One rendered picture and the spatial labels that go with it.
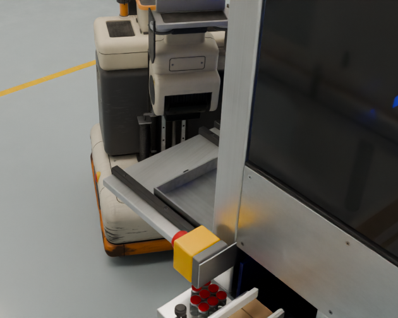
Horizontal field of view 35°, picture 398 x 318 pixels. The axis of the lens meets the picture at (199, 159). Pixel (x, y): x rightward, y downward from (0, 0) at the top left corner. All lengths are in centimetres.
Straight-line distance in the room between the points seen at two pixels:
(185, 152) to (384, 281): 81
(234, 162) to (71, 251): 163
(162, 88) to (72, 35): 224
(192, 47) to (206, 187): 72
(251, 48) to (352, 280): 38
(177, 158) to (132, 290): 96
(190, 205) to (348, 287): 55
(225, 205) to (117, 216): 126
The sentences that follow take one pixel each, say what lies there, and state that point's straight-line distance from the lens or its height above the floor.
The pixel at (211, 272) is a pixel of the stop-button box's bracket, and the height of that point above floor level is 99.
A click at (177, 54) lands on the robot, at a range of 211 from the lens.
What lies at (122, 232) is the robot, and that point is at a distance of 242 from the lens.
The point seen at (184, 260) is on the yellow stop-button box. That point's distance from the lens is 117.
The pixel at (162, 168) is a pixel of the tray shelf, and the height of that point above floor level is 88.
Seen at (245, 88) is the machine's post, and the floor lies 135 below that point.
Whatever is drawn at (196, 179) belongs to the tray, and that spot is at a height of 88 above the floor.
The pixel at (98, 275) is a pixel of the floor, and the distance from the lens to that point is 253.
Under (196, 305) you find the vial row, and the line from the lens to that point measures 121.
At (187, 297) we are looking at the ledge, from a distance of 127.
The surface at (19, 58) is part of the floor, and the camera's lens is 406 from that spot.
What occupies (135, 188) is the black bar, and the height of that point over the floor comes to 90.
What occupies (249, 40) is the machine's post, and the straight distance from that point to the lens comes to 96.
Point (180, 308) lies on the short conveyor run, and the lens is 110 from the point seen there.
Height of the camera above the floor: 184
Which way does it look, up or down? 36 degrees down
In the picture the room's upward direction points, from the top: 3 degrees clockwise
